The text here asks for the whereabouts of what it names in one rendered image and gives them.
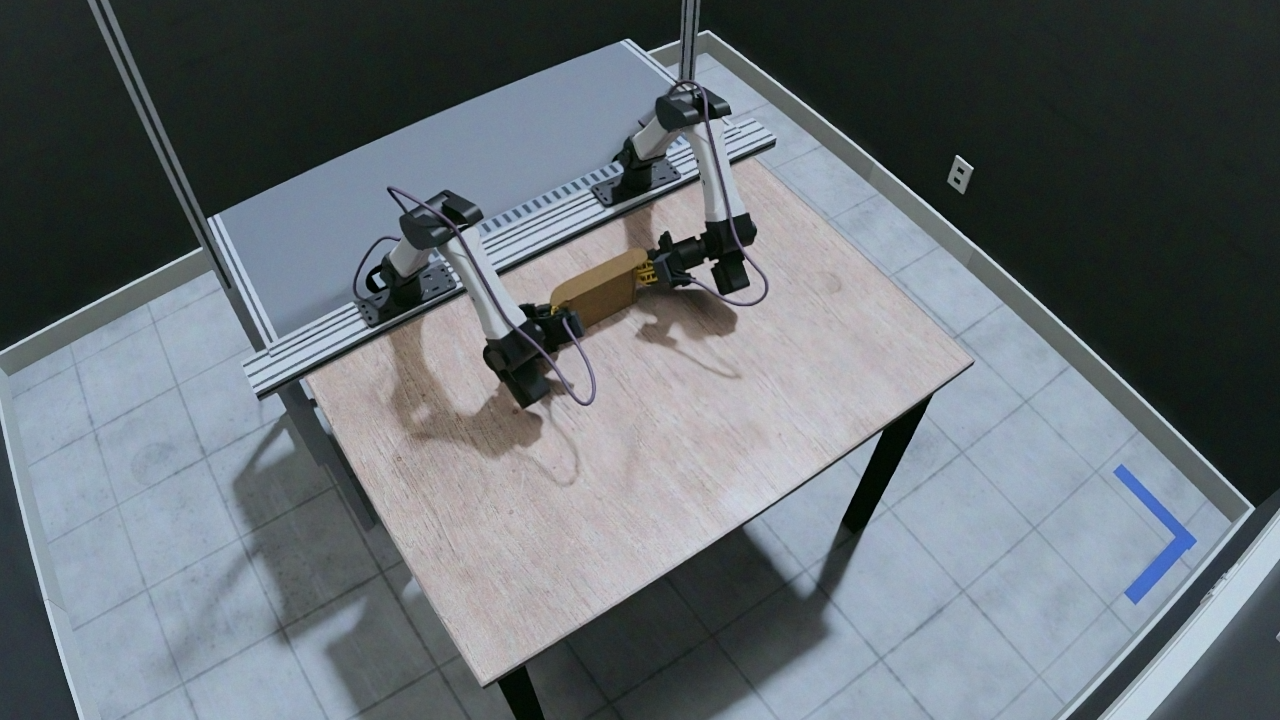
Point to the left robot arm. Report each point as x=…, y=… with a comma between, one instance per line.
x=721, y=198

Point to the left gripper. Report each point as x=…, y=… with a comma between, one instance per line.
x=688, y=250

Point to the grey aluminium crossbar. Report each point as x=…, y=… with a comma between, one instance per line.
x=268, y=376

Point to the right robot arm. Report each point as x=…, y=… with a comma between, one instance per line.
x=497, y=312

